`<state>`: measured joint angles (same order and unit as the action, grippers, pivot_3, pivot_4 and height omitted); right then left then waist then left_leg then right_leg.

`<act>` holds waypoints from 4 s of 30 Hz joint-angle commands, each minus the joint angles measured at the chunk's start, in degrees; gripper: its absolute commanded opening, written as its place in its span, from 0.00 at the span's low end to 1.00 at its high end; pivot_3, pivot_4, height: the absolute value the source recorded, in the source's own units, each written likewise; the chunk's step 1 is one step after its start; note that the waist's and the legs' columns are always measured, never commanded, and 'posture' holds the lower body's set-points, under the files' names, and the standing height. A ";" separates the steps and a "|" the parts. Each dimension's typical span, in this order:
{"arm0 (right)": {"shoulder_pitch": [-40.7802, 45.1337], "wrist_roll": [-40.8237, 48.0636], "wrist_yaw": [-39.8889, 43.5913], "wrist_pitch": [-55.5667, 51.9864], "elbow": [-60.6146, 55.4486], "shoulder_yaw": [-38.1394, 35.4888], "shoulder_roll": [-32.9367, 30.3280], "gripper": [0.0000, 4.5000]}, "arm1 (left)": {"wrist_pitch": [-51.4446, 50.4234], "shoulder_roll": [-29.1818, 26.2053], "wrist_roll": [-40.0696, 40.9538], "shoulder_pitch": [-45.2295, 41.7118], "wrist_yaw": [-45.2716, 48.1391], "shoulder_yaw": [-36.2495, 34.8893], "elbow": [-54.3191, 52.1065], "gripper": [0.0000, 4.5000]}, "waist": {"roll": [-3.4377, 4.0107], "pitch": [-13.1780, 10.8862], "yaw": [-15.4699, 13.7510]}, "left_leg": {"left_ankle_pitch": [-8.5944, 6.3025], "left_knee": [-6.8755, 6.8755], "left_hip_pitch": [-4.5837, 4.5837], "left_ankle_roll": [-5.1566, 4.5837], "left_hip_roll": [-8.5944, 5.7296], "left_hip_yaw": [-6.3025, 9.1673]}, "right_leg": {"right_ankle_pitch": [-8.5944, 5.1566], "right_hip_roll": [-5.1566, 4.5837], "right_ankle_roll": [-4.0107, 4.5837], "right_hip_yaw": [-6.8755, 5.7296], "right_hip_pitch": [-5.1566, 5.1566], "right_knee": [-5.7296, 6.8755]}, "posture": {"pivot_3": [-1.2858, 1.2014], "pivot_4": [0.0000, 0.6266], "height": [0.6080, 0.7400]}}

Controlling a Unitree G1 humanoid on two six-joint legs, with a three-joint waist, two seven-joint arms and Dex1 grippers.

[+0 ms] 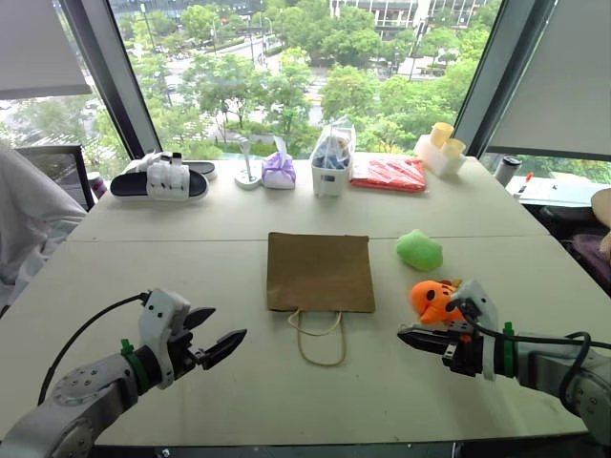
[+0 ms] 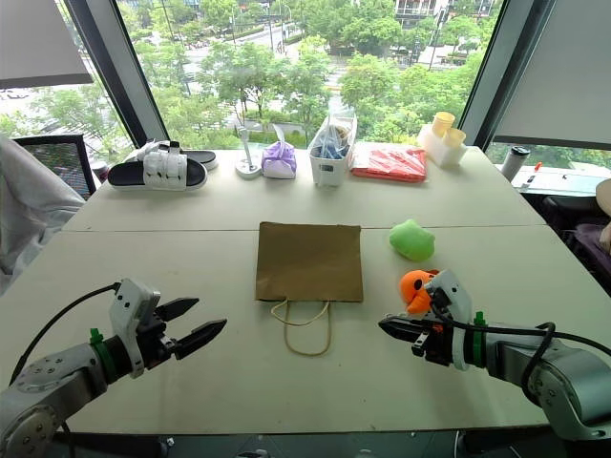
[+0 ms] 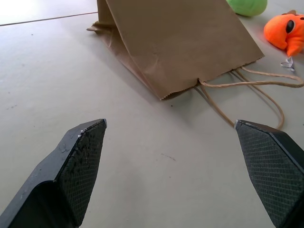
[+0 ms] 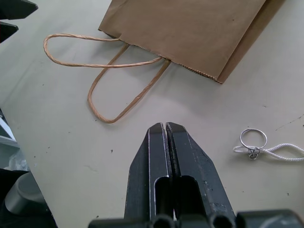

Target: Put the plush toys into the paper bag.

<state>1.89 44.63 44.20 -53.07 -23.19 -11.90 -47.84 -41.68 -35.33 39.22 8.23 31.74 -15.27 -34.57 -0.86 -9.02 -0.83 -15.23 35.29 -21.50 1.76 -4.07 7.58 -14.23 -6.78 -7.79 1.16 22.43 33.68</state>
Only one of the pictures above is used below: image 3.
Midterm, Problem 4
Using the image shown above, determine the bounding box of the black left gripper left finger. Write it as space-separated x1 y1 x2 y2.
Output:
0 118 107 228

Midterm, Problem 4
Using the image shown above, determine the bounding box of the clear plastic tag loop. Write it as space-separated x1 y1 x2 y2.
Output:
280 56 296 73

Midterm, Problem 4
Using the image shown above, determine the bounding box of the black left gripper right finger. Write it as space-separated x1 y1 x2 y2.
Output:
234 119 304 228

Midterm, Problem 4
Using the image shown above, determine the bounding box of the green plush toy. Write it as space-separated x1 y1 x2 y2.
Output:
225 0 268 17

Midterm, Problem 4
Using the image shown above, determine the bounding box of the brown paper bag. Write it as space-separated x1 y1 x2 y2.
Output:
86 0 304 130

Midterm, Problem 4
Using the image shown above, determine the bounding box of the orange plush toy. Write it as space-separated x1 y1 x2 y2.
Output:
263 10 304 57

